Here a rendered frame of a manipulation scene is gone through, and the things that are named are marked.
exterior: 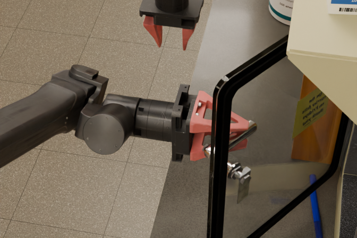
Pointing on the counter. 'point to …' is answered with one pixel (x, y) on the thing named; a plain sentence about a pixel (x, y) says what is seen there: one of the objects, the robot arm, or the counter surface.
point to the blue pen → (316, 215)
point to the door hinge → (345, 144)
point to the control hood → (324, 43)
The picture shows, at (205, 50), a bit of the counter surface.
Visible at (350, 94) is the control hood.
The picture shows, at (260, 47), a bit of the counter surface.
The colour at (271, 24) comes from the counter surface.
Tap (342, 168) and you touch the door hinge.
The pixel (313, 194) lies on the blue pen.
